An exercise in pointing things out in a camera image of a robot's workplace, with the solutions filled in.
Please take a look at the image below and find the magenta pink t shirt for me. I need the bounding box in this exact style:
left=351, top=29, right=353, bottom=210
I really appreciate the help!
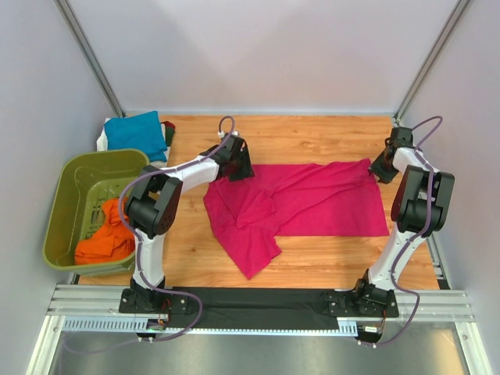
left=204, top=159, right=389, bottom=279

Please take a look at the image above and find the right aluminium corner post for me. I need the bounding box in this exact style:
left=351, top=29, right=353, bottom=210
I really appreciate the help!
left=392, top=0, right=473, bottom=127

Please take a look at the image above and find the folded white t shirt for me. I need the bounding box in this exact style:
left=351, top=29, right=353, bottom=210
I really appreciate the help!
left=96, top=130, right=170, bottom=163

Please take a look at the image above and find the black cloth strip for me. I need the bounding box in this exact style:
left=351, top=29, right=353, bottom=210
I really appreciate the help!
left=178, top=287, right=338, bottom=330

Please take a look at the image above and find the olive green plastic basket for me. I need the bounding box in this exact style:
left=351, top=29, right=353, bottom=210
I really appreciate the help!
left=43, top=149, right=149, bottom=277

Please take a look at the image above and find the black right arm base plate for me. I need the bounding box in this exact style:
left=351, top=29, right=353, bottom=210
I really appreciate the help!
left=321, top=290, right=399, bottom=318

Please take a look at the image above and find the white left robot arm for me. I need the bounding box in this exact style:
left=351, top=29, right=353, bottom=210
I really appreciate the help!
left=119, top=134, right=255, bottom=314

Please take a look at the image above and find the left aluminium corner post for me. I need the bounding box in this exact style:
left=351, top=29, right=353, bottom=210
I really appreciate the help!
left=55, top=0, right=126, bottom=117

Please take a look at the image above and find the aluminium front rail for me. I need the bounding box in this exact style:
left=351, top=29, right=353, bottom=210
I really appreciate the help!
left=47, top=284, right=475, bottom=323

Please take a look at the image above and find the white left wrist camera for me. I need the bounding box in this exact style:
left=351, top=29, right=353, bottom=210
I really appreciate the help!
left=218, top=130, right=240, bottom=140

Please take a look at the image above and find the orange t shirt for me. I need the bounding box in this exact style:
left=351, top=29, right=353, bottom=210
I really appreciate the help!
left=74, top=198, right=135, bottom=266

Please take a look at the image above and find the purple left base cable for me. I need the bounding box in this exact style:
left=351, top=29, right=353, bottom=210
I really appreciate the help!
left=62, top=287, right=203, bottom=355

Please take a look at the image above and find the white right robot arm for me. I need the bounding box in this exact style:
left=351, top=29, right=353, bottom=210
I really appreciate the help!
left=352, top=127, right=455, bottom=316

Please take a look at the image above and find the folded dark red t shirt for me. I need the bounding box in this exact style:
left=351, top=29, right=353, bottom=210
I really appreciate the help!
left=161, top=121, right=176, bottom=131

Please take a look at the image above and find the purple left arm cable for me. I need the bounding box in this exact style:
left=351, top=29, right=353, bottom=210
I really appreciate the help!
left=117, top=116, right=238, bottom=292

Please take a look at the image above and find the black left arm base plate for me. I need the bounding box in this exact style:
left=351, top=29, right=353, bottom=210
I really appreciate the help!
left=118, top=288, right=190, bottom=315

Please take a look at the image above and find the slotted grey cable duct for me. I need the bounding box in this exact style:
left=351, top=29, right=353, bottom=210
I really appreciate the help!
left=60, top=316, right=384, bottom=338

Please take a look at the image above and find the folded blue t shirt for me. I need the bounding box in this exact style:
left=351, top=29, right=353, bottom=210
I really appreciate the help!
left=104, top=111, right=168, bottom=162

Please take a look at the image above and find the aluminium corner post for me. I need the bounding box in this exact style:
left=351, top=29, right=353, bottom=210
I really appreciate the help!
left=55, top=0, right=126, bottom=117
left=392, top=0, right=473, bottom=127

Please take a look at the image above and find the folded dark green t shirt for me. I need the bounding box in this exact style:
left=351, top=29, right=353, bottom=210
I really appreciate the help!
left=165, top=126, right=176, bottom=148

